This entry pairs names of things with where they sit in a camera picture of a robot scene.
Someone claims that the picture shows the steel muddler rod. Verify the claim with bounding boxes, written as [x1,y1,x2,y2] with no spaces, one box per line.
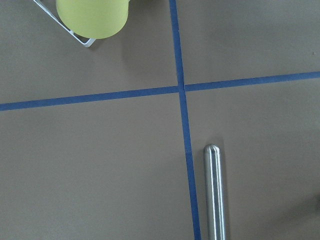
[203,144,226,240]

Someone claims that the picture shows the white wire cup rack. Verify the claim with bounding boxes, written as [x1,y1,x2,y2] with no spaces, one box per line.
[33,0,96,48]

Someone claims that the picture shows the yellow-green cup on rack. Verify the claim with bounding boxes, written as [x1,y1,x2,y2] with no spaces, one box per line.
[55,0,129,39]

